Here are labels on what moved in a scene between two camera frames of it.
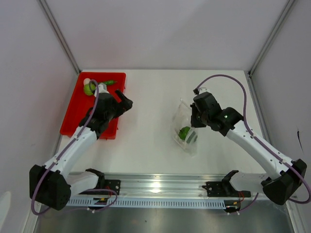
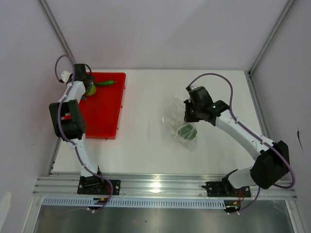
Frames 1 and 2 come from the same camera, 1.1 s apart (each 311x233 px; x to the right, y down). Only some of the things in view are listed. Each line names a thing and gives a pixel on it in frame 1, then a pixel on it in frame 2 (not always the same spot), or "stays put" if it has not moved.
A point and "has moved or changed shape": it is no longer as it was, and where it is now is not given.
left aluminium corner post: x=50 y=15 stays put
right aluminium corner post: x=281 y=18 stays put
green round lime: x=87 y=90 stays put
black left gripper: x=125 y=105 to x=91 y=80
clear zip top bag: x=183 y=134 has moved or changed shape
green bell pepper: x=183 y=132 has moved or changed shape
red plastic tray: x=80 y=103 stays put
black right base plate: x=220 y=189 stays put
